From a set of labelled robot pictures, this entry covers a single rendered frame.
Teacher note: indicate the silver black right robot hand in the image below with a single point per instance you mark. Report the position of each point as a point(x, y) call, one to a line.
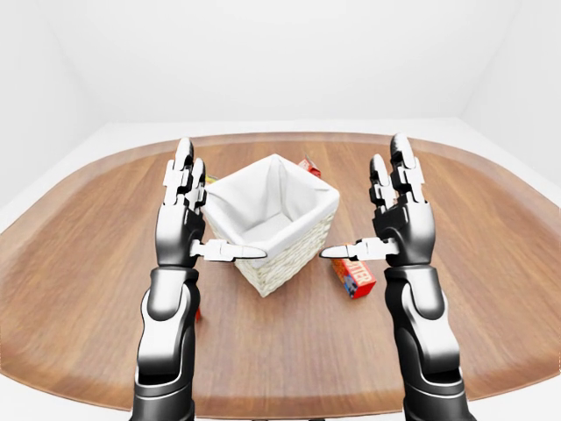
point(409, 232)

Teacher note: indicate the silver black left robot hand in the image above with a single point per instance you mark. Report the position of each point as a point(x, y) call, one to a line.
point(173, 232)

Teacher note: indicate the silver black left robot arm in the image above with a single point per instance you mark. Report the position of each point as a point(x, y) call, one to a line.
point(166, 342)

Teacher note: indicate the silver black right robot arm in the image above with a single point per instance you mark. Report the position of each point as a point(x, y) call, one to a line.
point(427, 342)

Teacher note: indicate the red orange butter box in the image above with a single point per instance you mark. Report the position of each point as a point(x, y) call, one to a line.
point(357, 276)

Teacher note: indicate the white lined wicker basket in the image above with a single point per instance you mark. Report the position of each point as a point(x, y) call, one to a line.
point(274, 223)

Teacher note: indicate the yellow green printed box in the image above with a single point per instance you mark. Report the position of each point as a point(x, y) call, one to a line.
point(211, 179)

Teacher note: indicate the small red box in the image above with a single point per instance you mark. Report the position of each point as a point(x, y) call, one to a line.
point(198, 314)

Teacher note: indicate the red white carton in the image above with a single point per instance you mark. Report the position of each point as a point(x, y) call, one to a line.
point(309, 166)

